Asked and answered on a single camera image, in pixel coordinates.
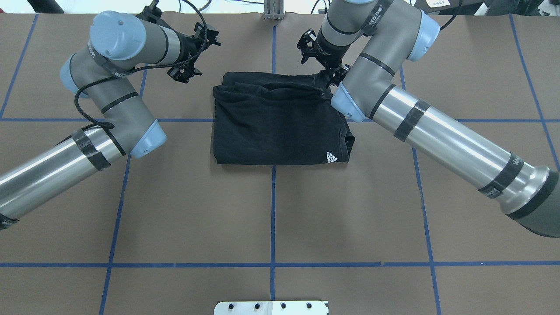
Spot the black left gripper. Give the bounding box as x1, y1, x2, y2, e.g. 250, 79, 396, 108
168, 24, 222, 84

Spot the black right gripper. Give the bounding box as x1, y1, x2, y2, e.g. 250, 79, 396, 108
297, 29, 352, 88

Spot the black printed t-shirt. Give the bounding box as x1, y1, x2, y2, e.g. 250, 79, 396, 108
212, 70, 355, 166

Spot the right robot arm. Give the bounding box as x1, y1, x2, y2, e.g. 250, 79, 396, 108
297, 0, 560, 238

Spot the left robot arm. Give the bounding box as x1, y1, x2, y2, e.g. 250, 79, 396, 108
1, 6, 220, 230

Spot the black braided cable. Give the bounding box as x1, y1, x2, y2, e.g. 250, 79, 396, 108
74, 0, 209, 130

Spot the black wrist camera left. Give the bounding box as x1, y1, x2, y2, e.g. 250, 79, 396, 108
136, 0, 163, 25

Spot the aluminium frame post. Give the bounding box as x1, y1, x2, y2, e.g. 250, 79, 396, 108
263, 0, 285, 20

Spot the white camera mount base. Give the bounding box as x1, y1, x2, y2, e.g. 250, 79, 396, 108
213, 300, 329, 315

